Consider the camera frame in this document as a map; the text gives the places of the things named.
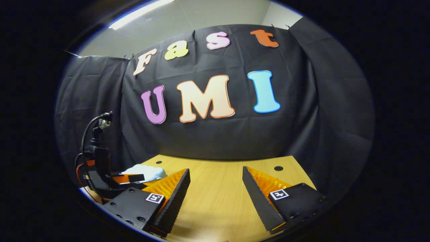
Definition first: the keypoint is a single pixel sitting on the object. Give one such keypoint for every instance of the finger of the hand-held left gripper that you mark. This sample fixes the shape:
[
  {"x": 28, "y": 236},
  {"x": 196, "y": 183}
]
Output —
[
  {"x": 134, "y": 185},
  {"x": 136, "y": 178}
]

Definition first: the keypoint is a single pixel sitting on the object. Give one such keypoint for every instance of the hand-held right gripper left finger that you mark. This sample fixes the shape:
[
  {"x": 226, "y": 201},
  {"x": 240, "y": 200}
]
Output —
[{"x": 173, "y": 205}]

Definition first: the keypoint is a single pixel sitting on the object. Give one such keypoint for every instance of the pale blue suitcase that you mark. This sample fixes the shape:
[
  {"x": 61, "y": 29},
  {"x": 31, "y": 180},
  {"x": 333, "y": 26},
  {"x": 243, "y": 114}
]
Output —
[{"x": 151, "y": 171}]

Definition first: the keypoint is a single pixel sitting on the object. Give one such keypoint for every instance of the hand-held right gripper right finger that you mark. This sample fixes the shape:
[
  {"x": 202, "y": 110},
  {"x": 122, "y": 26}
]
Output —
[{"x": 258, "y": 201}]

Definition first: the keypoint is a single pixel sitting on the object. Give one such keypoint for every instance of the black backdrop cloth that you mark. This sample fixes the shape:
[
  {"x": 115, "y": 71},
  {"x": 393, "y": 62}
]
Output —
[{"x": 218, "y": 141}]

